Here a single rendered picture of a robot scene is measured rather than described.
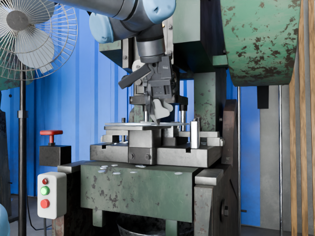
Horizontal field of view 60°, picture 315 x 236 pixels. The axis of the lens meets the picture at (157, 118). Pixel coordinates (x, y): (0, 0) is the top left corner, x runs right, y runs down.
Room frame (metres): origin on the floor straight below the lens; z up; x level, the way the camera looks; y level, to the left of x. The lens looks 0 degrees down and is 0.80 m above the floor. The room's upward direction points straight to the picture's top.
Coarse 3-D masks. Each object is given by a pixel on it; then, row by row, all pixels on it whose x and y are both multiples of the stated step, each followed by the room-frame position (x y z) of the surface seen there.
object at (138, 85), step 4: (164, 24) 0.99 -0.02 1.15; (164, 28) 0.99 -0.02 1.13; (164, 32) 0.99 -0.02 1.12; (164, 36) 0.99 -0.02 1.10; (136, 44) 1.03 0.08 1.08; (136, 48) 1.03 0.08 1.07; (136, 52) 1.03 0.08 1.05; (136, 56) 1.03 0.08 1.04; (136, 60) 1.02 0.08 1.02; (136, 64) 1.02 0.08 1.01; (140, 64) 1.01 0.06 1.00; (132, 68) 1.02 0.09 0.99; (136, 68) 1.01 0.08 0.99; (172, 68) 1.01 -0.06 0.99; (176, 72) 1.05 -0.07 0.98; (144, 76) 0.98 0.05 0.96; (176, 76) 1.05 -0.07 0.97; (140, 80) 0.98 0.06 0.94; (136, 84) 0.99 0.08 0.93; (140, 84) 0.98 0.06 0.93; (136, 88) 1.00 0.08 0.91; (140, 88) 0.99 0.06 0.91; (136, 92) 1.00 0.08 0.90; (140, 92) 0.99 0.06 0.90; (176, 92) 1.05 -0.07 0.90
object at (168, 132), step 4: (168, 128) 1.02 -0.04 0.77; (172, 128) 1.01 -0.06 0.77; (176, 128) 1.05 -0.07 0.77; (164, 132) 1.03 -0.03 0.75; (168, 132) 1.02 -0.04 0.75; (172, 132) 1.01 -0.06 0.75; (176, 132) 1.05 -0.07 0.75; (164, 136) 1.03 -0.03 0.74; (168, 136) 1.02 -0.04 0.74; (172, 136) 1.01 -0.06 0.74
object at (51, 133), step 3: (42, 132) 0.96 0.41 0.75; (45, 132) 0.96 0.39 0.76; (48, 132) 0.96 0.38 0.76; (51, 132) 0.96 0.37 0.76; (54, 132) 0.97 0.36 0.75; (57, 132) 0.98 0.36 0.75; (60, 132) 0.99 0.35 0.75; (51, 135) 0.99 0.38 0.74; (51, 138) 0.99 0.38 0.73; (51, 141) 0.99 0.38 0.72
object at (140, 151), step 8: (104, 128) 0.83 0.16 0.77; (112, 128) 0.82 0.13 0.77; (120, 128) 0.81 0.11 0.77; (128, 128) 0.80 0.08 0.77; (136, 128) 0.79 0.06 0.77; (144, 128) 0.79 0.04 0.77; (152, 128) 0.84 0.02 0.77; (160, 128) 0.91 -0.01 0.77; (128, 136) 0.94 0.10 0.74; (136, 136) 0.92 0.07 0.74; (144, 136) 0.91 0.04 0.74; (152, 136) 0.91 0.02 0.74; (160, 136) 0.96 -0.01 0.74; (128, 144) 0.94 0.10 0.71; (136, 144) 0.92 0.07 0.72; (144, 144) 0.91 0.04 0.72; (152, 144) 0.91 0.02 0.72; (160, 144) 0.96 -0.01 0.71; (128, 152) 0.94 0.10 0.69; (136, 152) 0.92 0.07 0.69; (144, 152) 0.91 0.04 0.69; (152, 152) 0.91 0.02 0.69; (128, 160) 0.94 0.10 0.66; (136, 160) 0.92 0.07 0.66; (144, 160) 0.91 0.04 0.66; (152, 160) 0.91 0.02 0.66
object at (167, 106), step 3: (153, 99) 0.81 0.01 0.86; (159, 99) 0.82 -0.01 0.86; (162, 99) 0.81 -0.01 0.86; (162, 102) 0.82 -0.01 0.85; (165, 102) 0.81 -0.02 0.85; (162, 105) 0.82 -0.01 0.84; (165, 105) 0.82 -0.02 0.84; (168, 105) 0.82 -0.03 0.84; (171, 105) 0.81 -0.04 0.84; (165, 108) 0.82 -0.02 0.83; (168, 108) 0.82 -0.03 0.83; (171, 108) 0.82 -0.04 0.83; (159, 120) 0.84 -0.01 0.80; (159, 123) 0.84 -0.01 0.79
